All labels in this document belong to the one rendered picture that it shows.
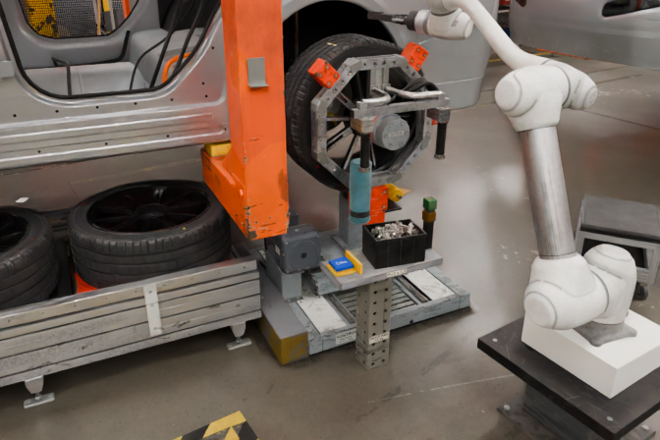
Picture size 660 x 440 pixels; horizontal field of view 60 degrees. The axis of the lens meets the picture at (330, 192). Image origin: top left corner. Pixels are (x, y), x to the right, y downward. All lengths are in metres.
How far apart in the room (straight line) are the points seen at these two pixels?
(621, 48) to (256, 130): 3.08
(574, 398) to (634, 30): 3.03
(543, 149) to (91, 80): 2.27
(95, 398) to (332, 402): 0.87
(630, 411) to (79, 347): 1.80
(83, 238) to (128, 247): 0.19
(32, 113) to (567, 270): 1.92
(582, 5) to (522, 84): 2.97
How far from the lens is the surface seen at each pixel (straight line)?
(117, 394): 2.37
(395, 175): 2.49
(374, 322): 2.22
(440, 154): 2.30
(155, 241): 2.27
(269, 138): 2.02
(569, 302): 1.73
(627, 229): 2.94
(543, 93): 1.70
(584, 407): 1.90
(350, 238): 2.69
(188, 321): 2.33
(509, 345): 2.06
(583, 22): 4.60
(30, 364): 2.33
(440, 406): 2.23
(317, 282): 2.55
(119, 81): 3.20
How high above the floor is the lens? 1.51
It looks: 23 degrees down
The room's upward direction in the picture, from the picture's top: straight up
